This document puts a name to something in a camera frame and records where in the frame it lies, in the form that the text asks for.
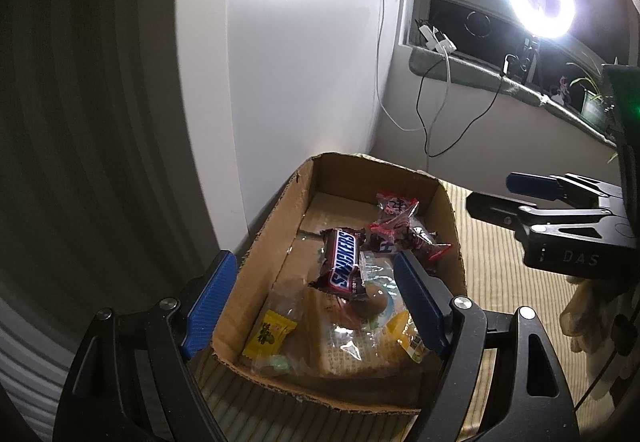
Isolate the red date snack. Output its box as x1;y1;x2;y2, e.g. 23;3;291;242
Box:
368;215;452;271

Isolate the red walnut snack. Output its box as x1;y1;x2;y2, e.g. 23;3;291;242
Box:
376;191;420;228

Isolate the yellow candy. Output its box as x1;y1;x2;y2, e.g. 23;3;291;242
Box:
242;310;297;360

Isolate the Snickers bar English label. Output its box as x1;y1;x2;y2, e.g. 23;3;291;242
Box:
308;227;366;301

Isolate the packaged bread loaf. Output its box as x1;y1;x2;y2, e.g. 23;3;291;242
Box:
252;277;428;379

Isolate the yellow jelly cup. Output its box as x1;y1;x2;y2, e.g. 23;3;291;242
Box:
386;310;428;364

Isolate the green candy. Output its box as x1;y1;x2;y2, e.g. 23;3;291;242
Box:
250;354;294;377

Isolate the potted spider plant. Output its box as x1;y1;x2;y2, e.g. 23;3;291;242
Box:
565;60;616;149

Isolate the striped bed cover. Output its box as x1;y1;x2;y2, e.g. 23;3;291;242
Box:
193;183;590;441

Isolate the black light tripod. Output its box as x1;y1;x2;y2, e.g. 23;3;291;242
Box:
515;35;544;95

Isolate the white power strip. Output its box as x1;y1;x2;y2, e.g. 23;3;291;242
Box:
419;24;457;55

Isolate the brown cardboard box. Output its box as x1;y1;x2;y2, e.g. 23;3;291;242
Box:
212;153;466;415

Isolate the white cabinet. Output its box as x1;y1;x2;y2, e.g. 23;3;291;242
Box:
176;0;400;250

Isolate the black cable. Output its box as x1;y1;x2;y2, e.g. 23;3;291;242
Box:
415;52;516;159

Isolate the white cable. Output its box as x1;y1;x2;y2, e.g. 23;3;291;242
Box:
357;0;452;133

